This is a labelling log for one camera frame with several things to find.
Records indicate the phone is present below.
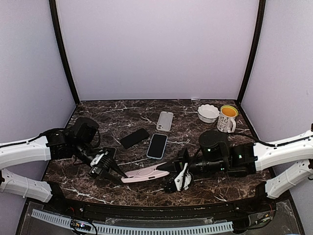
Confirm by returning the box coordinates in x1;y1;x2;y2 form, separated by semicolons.
146;134;168;160
107;147;116;158
121;163;170;184

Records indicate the black smartphone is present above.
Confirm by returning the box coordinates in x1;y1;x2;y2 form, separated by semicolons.
120;128;150;149

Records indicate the white phone case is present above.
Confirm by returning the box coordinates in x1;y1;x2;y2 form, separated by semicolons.
156;111;174;132

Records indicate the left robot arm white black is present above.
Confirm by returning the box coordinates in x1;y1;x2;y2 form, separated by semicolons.
0;117;126;213

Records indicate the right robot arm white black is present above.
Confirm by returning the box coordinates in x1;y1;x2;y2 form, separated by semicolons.
156;130;313;212

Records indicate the white scalloped bowl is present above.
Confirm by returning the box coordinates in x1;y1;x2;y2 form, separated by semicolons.
197;104;220;123

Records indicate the white patterned mug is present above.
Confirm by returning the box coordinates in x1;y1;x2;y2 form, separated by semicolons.
217;112;237;133

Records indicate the small green circuit board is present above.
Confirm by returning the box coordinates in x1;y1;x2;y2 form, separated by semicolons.
70;220;91;233

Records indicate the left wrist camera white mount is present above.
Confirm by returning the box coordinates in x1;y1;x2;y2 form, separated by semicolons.
90;148;116;172

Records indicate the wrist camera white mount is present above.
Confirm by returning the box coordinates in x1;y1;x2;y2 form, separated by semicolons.
90;148;116;172
163;163;194;193

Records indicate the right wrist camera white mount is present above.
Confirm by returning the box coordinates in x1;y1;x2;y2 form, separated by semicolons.
163;163;194;193

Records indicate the white slotted cable duct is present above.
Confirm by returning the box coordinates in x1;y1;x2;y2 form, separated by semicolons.
31;209;233;235

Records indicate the black front rail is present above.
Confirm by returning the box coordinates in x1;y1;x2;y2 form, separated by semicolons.
44;198;276;220

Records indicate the left black frame post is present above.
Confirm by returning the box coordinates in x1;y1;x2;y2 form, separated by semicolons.
49;0;80;106

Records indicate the black frame post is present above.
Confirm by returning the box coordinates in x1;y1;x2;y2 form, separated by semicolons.
49;0;80;106
236;0;266;106

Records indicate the right black frame post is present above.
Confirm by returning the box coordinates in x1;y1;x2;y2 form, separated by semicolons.
236;0;266;106

